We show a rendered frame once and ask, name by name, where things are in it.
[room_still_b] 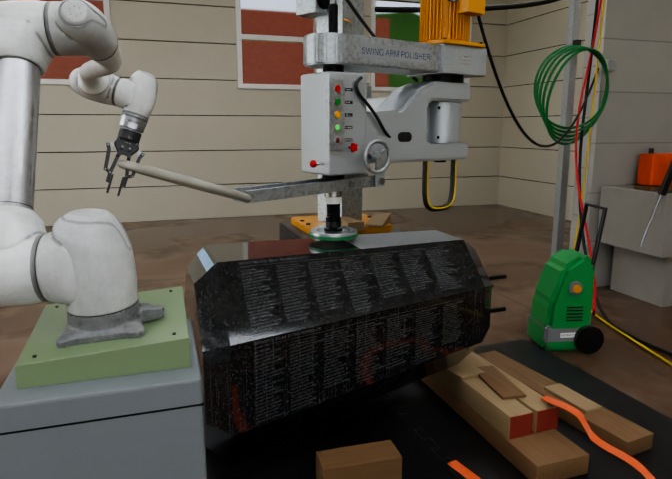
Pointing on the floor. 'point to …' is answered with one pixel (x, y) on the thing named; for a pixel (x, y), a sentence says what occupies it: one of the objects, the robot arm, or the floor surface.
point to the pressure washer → (567, 298)
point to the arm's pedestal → (106, 427)
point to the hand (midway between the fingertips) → (115, 185)
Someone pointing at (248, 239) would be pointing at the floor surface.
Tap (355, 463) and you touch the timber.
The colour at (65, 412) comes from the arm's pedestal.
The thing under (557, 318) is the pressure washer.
